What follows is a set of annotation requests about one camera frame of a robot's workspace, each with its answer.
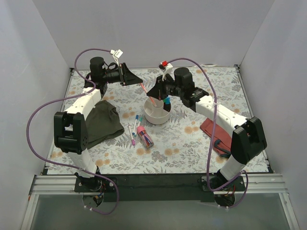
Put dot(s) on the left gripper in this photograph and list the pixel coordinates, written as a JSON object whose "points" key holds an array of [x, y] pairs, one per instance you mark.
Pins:
{"points": [[121, 74]]}

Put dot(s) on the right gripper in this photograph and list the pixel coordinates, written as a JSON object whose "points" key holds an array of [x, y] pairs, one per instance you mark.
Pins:
{"points": [[163, 86]]}

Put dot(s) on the blue black highlighter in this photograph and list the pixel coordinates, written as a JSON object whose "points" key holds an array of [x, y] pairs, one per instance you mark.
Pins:
{"points": [[167, 107]]}

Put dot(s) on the white round organizer container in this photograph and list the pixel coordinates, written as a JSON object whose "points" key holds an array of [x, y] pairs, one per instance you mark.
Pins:
{"points": [[155, 113]]}

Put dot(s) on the teal capped marker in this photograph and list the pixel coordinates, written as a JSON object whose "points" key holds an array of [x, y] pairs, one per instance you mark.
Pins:
{"points": [[139, 123]]}

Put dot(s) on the blue capped marker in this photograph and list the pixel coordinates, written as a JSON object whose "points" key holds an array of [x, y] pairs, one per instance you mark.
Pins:
{"points": [[135, 125]]}

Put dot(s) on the pink capped marker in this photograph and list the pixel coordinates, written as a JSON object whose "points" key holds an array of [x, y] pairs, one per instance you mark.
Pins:
{"points": [[131, 136]]}

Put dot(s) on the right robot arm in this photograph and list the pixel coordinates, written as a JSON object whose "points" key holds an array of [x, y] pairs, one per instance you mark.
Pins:
{"points": [[248, 138]]}

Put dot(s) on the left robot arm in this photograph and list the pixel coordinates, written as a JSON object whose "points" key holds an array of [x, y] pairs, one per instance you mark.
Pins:
{"points": [[70, 131]]}

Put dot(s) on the pink lid pencil jar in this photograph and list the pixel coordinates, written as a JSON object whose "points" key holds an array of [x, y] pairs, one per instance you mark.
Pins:
{"points": [[145, 138]]}

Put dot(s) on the dark green cloth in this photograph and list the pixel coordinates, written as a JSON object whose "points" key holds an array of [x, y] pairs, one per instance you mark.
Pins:
{"points": [[103, 123]]}

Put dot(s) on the floral table mat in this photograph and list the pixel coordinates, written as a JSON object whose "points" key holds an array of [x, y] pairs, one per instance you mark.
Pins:
{"points": [[179, 144]]}

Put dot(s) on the red cloth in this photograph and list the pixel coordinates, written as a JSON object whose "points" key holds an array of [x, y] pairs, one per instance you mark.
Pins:
{"points": [[221, 139]]}

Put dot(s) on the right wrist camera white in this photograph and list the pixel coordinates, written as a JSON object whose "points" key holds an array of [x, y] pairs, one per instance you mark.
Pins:
{"points": [[166, 68]]}

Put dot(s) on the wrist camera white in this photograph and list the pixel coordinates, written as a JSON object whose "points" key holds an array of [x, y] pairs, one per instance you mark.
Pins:
{"points": [[116, 54], [166, 68]]}

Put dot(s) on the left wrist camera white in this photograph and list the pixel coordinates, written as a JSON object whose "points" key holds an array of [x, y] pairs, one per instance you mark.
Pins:
{"points": [[116, 54]]}

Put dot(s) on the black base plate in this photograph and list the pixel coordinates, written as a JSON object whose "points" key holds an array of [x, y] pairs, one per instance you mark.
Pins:
{"points": [[162, 187]]}

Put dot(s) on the aluminium front rail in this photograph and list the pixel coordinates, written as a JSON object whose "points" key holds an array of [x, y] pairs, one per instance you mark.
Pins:
{"points": [[255, 183]]}

